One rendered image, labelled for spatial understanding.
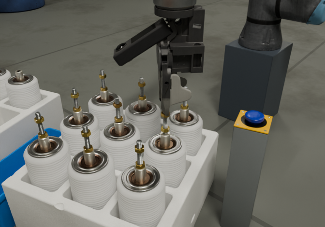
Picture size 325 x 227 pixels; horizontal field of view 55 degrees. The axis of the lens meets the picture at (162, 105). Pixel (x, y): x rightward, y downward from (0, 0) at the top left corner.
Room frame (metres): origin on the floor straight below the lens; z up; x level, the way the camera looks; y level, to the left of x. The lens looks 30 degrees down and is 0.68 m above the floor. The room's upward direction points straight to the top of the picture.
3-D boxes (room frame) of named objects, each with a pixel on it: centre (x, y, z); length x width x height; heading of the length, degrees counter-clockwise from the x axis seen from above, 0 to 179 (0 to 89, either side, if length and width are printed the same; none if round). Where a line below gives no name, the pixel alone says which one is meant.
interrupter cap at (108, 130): (0.60, 0.10, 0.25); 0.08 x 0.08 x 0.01
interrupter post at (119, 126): (0.60, 0.10, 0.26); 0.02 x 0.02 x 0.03
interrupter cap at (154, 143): (0.56, -0.01, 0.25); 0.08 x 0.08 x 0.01
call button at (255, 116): (0.55, -0.19, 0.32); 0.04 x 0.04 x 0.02
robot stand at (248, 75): (1.09, -0.35, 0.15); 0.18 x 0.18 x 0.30; 50
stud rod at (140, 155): (0.45, 0.04, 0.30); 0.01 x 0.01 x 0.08
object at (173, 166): (0.56, -0.01, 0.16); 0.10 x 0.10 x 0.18
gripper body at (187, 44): (0.56, -0.03, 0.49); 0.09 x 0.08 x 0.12; 96
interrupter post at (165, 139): (0.56, -0.01, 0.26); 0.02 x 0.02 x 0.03
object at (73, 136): (0.65, 0.21, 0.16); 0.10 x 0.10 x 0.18
